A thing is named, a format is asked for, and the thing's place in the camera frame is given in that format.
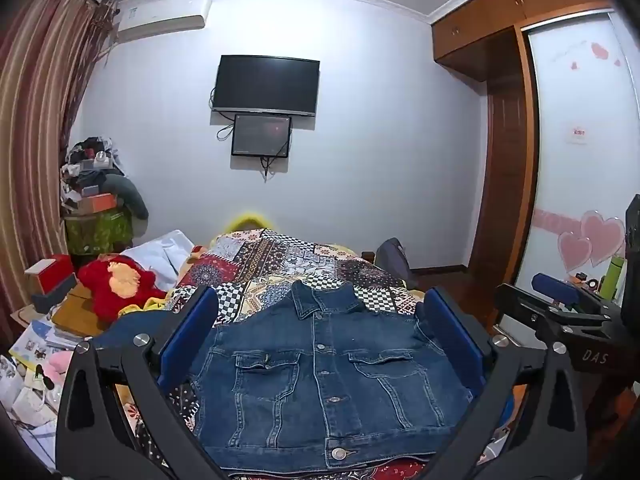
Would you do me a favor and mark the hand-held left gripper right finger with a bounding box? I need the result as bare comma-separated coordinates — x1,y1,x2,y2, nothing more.
422,287,588,480

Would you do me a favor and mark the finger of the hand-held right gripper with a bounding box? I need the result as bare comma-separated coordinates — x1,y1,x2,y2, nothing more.
531,273,622,318
494,284,576,343

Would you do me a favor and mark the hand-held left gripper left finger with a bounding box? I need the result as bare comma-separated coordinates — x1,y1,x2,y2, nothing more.
54,286,226,480

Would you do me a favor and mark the blue denim jacket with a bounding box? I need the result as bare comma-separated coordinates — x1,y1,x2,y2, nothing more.
92,280,501,478

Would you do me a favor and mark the small pink heart decal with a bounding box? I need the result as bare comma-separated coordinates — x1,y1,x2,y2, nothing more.
557,231,593,273

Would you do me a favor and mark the green bottle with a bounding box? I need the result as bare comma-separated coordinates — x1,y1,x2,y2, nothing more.
599,255,627,301

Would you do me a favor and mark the large pink heart decal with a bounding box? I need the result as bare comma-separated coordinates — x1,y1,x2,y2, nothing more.
580,210,627,268

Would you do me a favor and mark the white pillow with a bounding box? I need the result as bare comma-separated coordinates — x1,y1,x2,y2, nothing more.
120,230,196,281

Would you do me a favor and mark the dark grey backpack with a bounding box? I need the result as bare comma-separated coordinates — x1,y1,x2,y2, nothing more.
375,237,413,288

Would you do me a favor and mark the red plush toy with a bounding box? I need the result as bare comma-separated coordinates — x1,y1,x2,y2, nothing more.
77,255,168,321

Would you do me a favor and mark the white sliding wardrobe door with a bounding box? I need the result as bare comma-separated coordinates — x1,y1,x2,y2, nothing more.
522,10,640,306

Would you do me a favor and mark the brown cardboard box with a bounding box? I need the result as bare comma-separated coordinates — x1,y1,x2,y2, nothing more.
52,282,108,333

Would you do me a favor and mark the yellow plush pillow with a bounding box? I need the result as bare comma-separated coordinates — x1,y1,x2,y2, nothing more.
224,211,274,235

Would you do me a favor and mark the patchwork printed blanket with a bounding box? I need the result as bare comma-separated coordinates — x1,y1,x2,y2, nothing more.
115,227,506,480

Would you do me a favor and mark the brown wooden wardrobe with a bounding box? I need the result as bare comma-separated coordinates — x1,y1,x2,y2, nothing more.
431,0,618,276

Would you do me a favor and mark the green patterned cloth cover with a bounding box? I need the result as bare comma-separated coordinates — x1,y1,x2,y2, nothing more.
64,207,133,256

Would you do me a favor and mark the red box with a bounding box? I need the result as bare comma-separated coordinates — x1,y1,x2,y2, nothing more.
25,254,76,295

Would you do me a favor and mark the orange box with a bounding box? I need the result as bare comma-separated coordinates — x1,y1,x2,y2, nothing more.
75,192,123,214

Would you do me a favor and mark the pile of books and papers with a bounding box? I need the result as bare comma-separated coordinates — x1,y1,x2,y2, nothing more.
0,310,96,471

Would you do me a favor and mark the pile of clutter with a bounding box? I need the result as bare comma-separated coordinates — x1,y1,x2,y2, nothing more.
60,135,126,211

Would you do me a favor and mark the striped red curtain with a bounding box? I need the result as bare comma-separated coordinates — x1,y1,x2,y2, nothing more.
0,0,118,331

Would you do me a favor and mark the white air conditioner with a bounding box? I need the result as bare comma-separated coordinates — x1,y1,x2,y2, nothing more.
114,0,213,43

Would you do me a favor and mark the small black wall screen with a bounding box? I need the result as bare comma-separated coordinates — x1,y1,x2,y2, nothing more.
231,113,293,158

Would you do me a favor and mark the black wall television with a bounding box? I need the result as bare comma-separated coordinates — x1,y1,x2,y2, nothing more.
211,54,321,118

